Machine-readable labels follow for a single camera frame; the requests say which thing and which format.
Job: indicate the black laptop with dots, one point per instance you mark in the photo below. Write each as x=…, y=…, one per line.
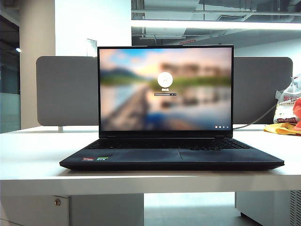
x=152, y=155

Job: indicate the round silver drawer lock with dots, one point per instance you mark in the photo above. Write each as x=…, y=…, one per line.
x=57, y=201

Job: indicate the yellow cloth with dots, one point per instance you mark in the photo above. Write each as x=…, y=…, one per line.
x=279, y=130

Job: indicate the white plastic bag red print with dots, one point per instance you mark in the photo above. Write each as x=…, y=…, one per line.
x=285, y=108

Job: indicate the paper notice on wall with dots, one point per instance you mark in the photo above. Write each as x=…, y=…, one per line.
x=91, y=47

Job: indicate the white cabinet with vent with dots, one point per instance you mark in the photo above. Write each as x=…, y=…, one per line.
x=265, y=204

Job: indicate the silver divider bracket foot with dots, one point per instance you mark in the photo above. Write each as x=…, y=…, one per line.
x=60, y=128

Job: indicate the ceiling air vent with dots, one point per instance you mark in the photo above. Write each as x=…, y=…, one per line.
x=231, y=18

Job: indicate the white drawer cabinet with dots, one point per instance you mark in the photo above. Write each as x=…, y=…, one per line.
x=98, y=210

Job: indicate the orange red plastic bag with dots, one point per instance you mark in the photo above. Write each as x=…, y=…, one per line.
x=298, y=115

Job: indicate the red ceiling sign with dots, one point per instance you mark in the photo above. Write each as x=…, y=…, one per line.
x=187, y=42

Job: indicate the hanging ceiling lamp fixture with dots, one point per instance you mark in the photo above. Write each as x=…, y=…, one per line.
x=162, y=36

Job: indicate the long ceiling light strip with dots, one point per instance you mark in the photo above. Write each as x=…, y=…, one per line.
x=211, y=24

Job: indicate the grey fabric desk divider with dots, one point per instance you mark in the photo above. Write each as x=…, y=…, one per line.
x=65, y=94

